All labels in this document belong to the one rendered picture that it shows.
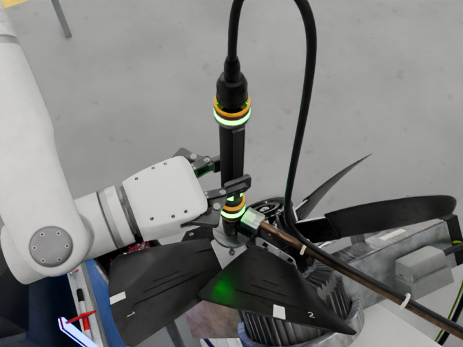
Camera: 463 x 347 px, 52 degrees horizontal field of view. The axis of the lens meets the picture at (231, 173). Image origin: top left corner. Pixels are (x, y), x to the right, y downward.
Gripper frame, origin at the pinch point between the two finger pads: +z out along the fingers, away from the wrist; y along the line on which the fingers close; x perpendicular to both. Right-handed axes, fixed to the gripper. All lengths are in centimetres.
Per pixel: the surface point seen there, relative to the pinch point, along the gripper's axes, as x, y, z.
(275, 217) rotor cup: -24.2, -0.7, 9.6
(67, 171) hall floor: -150, -119, -42
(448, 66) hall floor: -151, -100, 186
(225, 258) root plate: -32.0, 0.2, -1.5
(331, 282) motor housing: -34.5, 12.7, 16.5
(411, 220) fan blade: -25.3, 10.1, 34.0
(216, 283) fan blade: -9.1, 11.4, -7.4
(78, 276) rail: -64, -23, -35
